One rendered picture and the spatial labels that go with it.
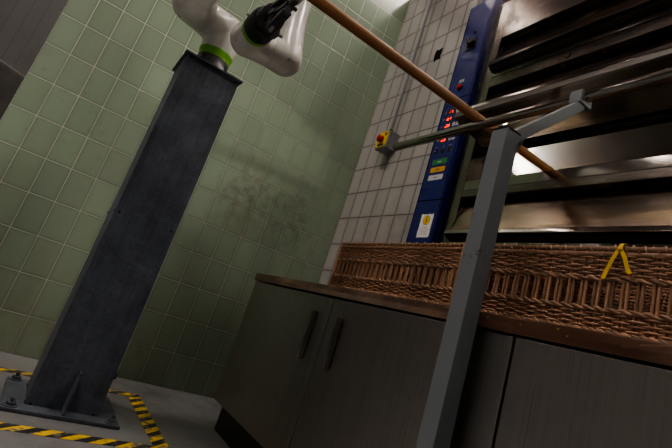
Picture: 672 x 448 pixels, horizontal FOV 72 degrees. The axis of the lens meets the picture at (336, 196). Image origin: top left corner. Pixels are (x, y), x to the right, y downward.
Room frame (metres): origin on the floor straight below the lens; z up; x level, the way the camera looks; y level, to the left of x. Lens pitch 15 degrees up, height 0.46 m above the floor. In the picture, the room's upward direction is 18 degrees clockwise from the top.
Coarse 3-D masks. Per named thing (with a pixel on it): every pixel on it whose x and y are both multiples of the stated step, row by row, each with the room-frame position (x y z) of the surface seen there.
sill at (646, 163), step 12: (660, 156) 1.13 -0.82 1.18; (564, 168) 1.38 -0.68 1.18; (576, 168) 1.35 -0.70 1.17; (588, 168) 1.31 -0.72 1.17; (600, 168) 1.28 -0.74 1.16; (612, 168) 1.25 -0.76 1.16; (624, 168) 1.21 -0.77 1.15; (636, 168) 1.19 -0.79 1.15; (648, 168) 1.16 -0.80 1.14; (516, 180) 1.54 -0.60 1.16; (528, 180) 1.50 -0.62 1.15; (540, 180) 1.46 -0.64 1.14
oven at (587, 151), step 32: (608, 32) 1.32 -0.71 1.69; (640, 32) 1.23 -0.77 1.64; (544, 64) 1.53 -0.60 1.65; (480, 96) 1.80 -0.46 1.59; (576, 128) 1.47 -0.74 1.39; (608, 128) 1.37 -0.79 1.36; (640, 128) 1.28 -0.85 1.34; (480, 160) 1.79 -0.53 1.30; (544, 160) 1.68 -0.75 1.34; (576, 160) 1.60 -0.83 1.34; (608, 160) 1.53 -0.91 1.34; (512, 192) 1.55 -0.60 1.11; (544, 192) 1.46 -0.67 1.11; (448, 224) 1.79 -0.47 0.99
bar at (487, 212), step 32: (576, 96) 0.96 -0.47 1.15; (608, 96) 0.92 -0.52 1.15; (480, 128) 1.25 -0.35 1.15; (512, 128) 0.85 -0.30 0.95; (544, 128) 0.91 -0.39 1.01; (512, 160) 0.86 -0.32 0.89; (480, 192) 0.88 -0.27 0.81; (480, 224) 0.86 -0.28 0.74; (480, 256) 0.85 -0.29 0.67; (480, 288) 0.86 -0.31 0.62; (448, 320) 0.88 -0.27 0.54; (448, 352) 0.86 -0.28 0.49; (448, 384) 0.85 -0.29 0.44; (448, 416) 0.86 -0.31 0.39
